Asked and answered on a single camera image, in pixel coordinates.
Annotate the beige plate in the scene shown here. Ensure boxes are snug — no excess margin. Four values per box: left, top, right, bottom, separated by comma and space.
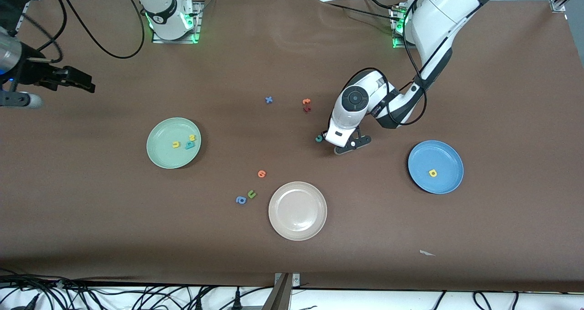
268, 181, 328, 242

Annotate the blue plate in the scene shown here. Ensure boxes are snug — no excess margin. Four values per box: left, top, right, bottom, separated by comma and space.
407, 140, 464, 195

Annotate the green plate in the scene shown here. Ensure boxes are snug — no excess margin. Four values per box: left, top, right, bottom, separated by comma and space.
146, 117, 202, 170

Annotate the aluminium table edge rail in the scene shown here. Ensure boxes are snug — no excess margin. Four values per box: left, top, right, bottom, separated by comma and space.
14, 0, 33, 35

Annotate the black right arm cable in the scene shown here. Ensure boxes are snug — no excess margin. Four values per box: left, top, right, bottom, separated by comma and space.
0, 0, 146, 67

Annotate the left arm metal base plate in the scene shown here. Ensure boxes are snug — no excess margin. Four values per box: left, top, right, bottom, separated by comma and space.
391, 5, 413, 49

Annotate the black cable on tabletop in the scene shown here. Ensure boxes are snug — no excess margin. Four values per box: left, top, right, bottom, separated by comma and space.
319, 0, 398, 21

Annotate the metal table bracket post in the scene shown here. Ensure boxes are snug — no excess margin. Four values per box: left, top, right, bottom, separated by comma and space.
262, 273, 302, 310

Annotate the thick black cable bundle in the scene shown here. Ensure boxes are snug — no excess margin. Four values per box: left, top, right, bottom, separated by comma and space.
0, 269, 137, 310

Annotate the thin black looped cable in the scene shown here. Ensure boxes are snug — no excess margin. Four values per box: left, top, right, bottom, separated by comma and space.
472, 291, 497, 310

